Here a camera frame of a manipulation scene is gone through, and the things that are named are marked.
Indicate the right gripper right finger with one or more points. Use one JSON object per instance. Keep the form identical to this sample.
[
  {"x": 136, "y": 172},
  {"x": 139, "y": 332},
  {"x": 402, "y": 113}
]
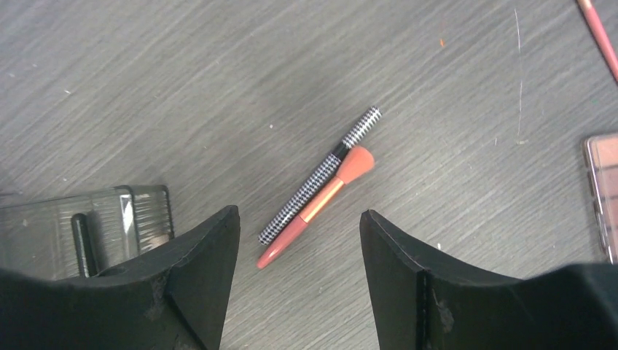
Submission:
[{"x": 423, "y": 298}]

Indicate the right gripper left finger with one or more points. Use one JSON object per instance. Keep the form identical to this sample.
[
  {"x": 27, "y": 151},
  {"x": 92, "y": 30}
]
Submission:
[{"x": 172, "y": 297}]

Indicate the clear pulled-out drawer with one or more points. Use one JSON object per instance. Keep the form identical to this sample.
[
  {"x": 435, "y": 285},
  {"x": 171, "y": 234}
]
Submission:
[{"x": 82, "y": 235}]

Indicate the houndstooth mascara tube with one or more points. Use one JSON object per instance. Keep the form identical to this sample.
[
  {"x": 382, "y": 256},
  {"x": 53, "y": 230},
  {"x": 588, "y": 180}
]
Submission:
[{"x": 320, "y": 175}]

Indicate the pink makeup brush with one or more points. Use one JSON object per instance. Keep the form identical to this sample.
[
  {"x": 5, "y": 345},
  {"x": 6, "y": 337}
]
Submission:
[{"x": 358, "y": 162}]

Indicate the eyeshadow palette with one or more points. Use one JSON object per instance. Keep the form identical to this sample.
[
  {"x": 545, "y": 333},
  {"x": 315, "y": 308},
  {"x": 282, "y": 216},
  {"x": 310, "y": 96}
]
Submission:
[{"x": 600, "y": 153}]

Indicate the thin pink lip pencil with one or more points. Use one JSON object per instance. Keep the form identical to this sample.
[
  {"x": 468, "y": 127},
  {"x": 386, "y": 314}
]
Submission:
[{"x": 599, "y": 34}]

